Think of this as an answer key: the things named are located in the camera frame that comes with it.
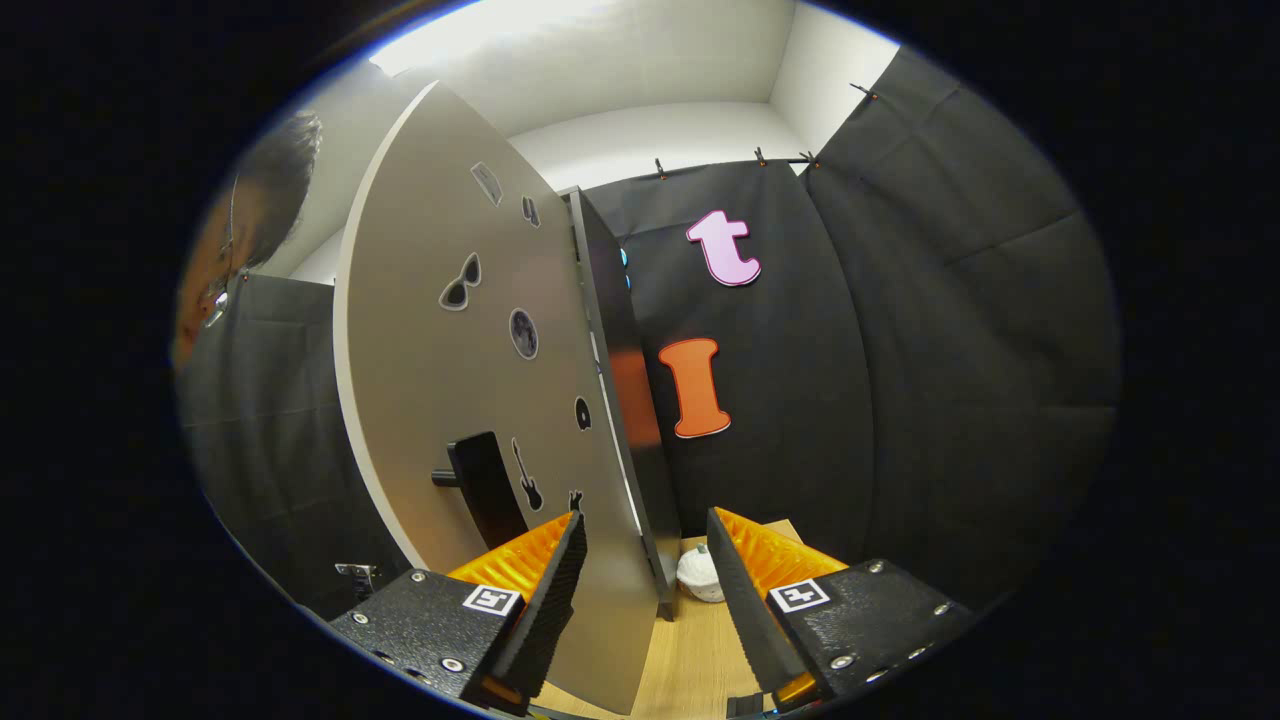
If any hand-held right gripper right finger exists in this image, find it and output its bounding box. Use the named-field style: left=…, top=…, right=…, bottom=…
left=705, top=505, right=978, bottom=715

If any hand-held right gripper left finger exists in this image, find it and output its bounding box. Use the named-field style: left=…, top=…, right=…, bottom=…
left=328, top=510, right=590, bottom=717

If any beige cabinet door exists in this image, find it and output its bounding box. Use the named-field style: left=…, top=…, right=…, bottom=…
left=333, top=82, right=661, bottom=716

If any grey cabinet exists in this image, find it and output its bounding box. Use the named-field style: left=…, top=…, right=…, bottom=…
left=560, top=185, right=684, bottom=621

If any white round ornament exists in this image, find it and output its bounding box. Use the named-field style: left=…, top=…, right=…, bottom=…
left=677, top=544, right=727, bottom=604

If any black backdrop cloth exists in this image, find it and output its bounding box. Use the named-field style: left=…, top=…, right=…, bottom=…
left=178, top=45, right=1123, bottom=613

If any person's head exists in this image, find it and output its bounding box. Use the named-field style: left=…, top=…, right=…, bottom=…
left=173, top=110, right=323, bottom=373

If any black door handle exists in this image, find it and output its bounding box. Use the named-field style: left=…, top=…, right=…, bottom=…
left=432, top=432, right=529, bottom=549

